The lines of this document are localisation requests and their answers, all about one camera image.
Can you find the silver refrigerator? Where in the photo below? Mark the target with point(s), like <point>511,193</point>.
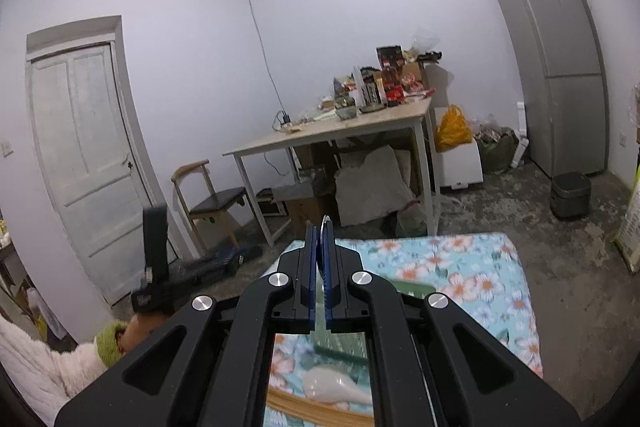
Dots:
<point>555,57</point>

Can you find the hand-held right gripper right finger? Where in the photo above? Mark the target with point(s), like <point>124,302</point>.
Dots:
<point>326,272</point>

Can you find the person's left hand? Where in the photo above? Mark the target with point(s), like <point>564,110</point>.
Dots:
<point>142,327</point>

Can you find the green bag of goods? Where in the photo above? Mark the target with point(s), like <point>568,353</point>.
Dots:
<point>495,149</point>

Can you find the green plastic utensil holder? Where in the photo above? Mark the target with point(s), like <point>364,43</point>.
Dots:
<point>345,347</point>

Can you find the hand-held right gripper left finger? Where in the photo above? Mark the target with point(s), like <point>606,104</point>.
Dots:
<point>312,269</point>

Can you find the yellow plastic bag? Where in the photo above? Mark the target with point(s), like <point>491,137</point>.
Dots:
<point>452,129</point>

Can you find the floral blue cloth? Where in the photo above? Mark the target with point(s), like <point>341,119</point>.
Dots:
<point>470,277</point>

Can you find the white plastic item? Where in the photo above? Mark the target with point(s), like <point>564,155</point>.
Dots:
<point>521,137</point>

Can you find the white sack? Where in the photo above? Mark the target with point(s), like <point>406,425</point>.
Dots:
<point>372,187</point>

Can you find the person's left forearm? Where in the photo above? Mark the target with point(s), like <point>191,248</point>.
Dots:
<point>45,372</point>

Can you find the plastic wrapped grey box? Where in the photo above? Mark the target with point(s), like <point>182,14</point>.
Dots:
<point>300,191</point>

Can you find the red label soda bottle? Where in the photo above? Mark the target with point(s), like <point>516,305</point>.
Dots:
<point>396,94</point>

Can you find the glass bowl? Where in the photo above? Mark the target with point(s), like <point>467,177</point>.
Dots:
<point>346,113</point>

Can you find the white frame table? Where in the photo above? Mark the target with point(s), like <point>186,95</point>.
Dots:
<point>350,124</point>

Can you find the white low cabinet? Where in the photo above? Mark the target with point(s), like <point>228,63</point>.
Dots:
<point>462,167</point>

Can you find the wooden chair black seat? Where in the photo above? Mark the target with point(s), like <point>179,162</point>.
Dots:
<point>217,202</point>

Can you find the white wall outlet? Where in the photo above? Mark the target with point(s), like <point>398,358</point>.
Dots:
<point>624,138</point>

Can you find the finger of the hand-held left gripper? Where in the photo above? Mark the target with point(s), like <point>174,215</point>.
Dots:
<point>210,268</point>

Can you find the white dish rack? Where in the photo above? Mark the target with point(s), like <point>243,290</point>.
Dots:
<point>365,87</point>

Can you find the power strip with charger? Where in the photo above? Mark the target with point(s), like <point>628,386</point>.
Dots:
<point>285,119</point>

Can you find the white panel door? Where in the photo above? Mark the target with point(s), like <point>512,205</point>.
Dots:
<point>85,157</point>

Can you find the dark snack box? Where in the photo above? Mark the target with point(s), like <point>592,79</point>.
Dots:
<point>389,56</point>

